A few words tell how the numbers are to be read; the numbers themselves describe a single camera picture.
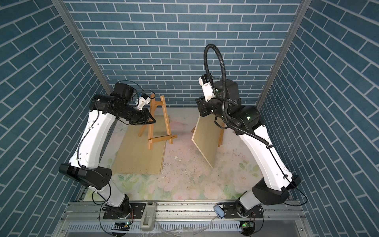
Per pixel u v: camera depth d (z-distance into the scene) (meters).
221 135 0.99
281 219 0.75
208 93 0.51
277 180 0.38
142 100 0.65
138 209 0.73
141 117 0.61
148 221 0.67
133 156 0.91
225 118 0.40
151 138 0.68
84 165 0.42
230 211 0.74
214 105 0.52
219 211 0.72
